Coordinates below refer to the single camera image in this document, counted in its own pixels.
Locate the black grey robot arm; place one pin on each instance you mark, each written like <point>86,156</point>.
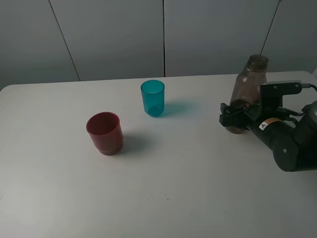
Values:
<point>291,136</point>

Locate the teal translucent plastic cup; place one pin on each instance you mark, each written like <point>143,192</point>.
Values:
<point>153,97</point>

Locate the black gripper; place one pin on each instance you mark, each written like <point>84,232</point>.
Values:
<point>247,116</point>

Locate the transparent grey plastic bottle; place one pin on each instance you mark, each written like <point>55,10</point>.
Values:
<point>245,91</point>

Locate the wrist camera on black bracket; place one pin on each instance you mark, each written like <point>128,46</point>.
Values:
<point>271,94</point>

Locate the red plastic cup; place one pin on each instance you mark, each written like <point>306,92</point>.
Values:
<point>105,131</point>

